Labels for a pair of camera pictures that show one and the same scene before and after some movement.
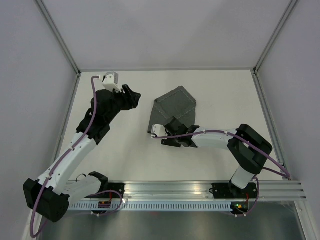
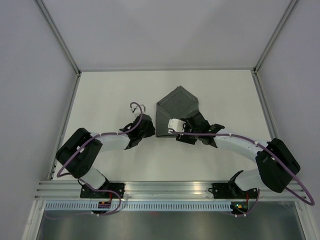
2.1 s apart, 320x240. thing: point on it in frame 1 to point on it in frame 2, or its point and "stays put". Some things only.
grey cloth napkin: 178,103 stays put
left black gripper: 131,98 to 151,130
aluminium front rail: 204,190 stays put
